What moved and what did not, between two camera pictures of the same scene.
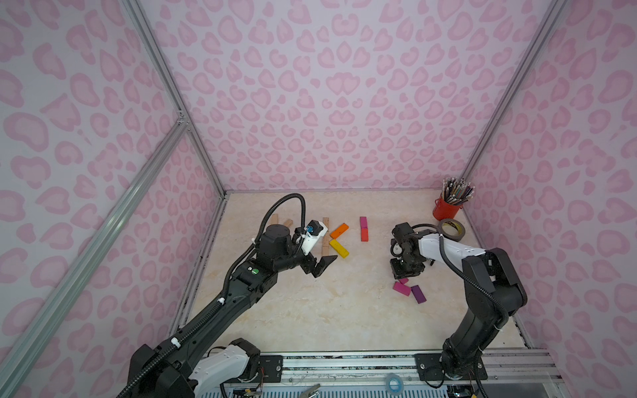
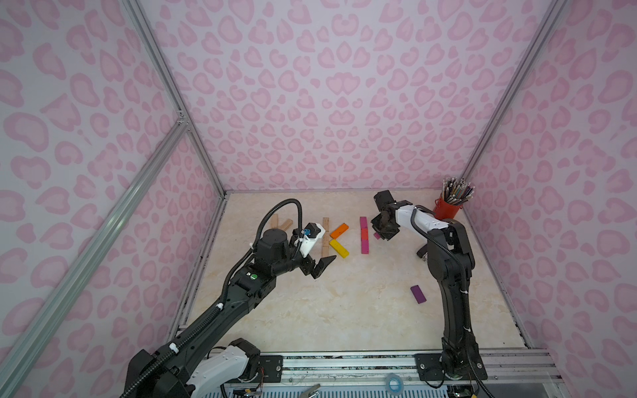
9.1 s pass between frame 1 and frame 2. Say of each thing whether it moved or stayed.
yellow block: stayed
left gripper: stayed
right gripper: moved
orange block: stayed
